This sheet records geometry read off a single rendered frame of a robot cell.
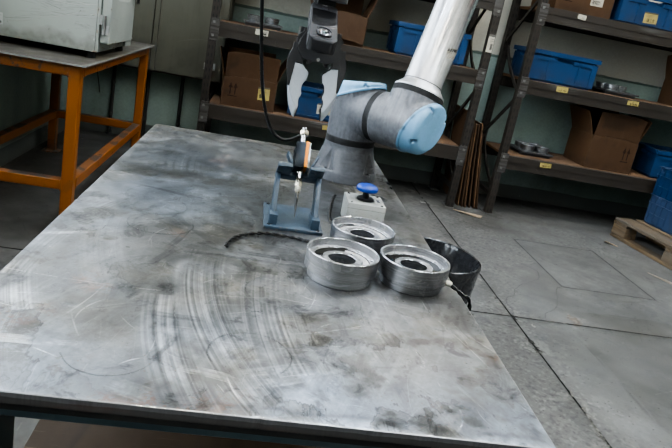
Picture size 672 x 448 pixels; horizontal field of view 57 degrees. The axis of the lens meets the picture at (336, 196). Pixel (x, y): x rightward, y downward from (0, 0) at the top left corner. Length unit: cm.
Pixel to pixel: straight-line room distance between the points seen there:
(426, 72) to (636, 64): 438
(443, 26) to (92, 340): 99
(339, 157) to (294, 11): 352
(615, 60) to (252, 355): 508
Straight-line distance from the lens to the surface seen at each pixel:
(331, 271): 85
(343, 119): 141
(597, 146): 504
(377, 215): 114
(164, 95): 499
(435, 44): 139
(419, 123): 131
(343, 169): 141
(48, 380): 63
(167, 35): 471
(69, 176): 294
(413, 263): 96
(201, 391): 62
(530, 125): 535
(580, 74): 490
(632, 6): 502
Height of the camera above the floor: 115
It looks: 16 degrees down
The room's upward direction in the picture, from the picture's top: 11 degrees clockwise
